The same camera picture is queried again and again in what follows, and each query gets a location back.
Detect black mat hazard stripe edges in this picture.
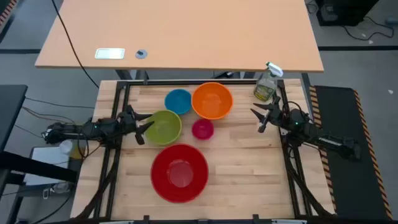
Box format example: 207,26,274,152
308,85,394,220

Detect black floor cable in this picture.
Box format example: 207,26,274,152
341,16,396,42

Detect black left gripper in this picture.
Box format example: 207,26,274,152
117,104,155,146

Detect clear spray bottle white trigger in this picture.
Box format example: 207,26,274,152
253,62,284,103

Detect green plastic bowl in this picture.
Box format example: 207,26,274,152
144,110,183,146

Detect black cable bundle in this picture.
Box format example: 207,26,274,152
285,139,334,218
73,149,121,219

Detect blue plastic bowl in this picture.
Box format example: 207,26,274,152
164,88,193,115

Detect white rectangular desk plate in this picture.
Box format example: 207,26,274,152
95,47,126,60

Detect long black cable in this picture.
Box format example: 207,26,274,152
51,0,100,89

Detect thin black cable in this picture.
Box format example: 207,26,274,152
24,97,96,110

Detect light wood desk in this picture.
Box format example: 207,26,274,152
34,0,324,85

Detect black computer tower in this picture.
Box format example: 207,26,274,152
315,0,380,27

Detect thin reddish cable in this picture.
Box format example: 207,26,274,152
21,106,76,124

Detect black aluminium table frame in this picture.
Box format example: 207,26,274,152
93,79,336,222

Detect white paper sheet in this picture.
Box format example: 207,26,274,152
24,146,78,187

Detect large red plastic bowl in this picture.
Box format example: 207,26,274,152
150,143,210,204

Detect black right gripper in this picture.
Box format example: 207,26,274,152
250,95,285,134

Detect clear plastic cup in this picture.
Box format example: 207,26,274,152
58,139,74,155

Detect orange plastic bowl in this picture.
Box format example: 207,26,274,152
191,82,234,121

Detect small magenta plastic bowl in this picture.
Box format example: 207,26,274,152
191,118,215,141

